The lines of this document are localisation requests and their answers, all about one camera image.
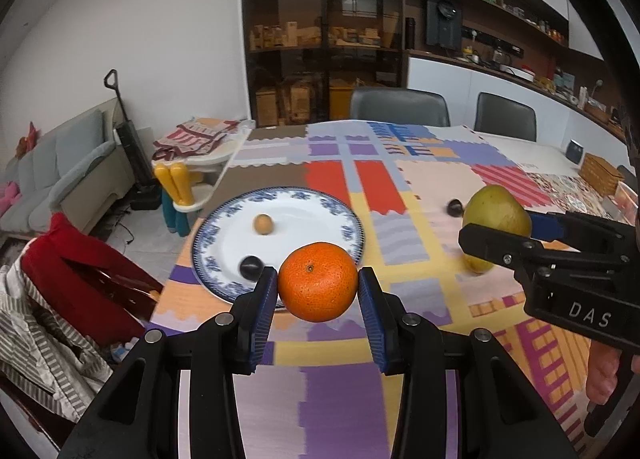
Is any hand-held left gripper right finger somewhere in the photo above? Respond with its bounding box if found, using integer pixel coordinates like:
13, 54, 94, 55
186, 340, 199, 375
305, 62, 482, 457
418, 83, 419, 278
357, 266, 578, 459

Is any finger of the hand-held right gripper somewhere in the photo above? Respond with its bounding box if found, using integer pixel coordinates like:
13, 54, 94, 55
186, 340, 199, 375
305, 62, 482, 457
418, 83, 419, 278
458, 224, 551, 285
527, 211, 632, 246

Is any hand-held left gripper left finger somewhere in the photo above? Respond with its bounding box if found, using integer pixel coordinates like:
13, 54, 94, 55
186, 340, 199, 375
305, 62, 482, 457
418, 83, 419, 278
57, 266, 278, 459

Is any yellow-green pear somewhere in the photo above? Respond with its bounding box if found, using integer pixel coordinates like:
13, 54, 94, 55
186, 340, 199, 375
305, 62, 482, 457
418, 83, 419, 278
461, 185, 532, 275

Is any orange mandarin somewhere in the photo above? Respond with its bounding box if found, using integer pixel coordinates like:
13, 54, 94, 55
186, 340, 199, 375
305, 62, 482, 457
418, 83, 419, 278
277, 241, 359, 324

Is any blue and white plate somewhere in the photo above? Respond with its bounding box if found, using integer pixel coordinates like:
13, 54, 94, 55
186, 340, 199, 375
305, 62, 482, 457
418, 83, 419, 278
191, 187, 365, 311

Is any person's right hand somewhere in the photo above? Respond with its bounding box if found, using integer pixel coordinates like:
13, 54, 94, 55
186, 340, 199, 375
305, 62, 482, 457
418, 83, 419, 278
586, 340, 640, 407

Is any floral patterned mat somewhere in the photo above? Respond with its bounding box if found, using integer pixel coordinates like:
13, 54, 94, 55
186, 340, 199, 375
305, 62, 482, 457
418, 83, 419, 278
527, 173, 618, 220

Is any woven wicker box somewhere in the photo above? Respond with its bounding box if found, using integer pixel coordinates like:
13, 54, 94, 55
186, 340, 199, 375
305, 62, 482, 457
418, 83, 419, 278
580, 153, 626, 197

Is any grey dining chair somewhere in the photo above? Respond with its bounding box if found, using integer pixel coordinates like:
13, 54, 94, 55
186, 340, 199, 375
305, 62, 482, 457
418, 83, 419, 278
348, 87, 451, 128
473, 92, 537, 142

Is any colourful patchwork tablecloth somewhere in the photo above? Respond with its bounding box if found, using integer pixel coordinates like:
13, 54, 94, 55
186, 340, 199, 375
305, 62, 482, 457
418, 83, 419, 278
145, 119, 628, 459

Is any wooden chair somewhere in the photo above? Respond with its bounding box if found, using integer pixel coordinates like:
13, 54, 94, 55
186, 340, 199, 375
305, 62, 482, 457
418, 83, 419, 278
65, 259, 163, 340

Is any white child high chair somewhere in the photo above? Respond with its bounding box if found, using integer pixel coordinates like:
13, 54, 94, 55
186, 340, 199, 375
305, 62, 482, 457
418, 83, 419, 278
152, 120, 252, 238

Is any red striped cloth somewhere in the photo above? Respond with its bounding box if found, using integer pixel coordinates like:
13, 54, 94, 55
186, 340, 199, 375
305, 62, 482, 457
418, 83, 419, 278
152, 118, 241, 162

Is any black upright vacuum cleaner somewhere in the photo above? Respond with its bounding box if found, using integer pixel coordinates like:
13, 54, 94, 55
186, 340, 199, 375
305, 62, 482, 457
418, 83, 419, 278
103, 70, 162, 212

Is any red garment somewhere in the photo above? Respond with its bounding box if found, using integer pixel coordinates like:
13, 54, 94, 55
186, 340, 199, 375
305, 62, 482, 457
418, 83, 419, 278
20, 213, 163, 347

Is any grey striped cloth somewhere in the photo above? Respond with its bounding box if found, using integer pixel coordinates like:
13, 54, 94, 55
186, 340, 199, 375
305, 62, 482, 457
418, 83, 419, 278
0, 259, 113, 422

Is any grey sofa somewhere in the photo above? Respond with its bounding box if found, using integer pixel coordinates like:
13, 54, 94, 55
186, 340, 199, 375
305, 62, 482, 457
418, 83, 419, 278
0, 109, 133, 240

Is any dark glass display cabinet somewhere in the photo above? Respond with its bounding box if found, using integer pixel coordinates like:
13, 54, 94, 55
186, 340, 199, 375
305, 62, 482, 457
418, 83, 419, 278
240, 0, 406, 128

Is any pink plush toy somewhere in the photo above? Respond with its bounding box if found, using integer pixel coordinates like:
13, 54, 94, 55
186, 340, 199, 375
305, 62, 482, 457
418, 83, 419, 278
0, 181, 23, 217

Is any red plush toy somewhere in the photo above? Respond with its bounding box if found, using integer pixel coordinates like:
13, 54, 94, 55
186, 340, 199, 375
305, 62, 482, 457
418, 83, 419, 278
16, 121, 41, 158

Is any brown wall shelf unit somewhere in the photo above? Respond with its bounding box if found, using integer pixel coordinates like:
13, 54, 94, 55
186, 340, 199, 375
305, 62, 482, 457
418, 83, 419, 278
402, 0, 626, 140

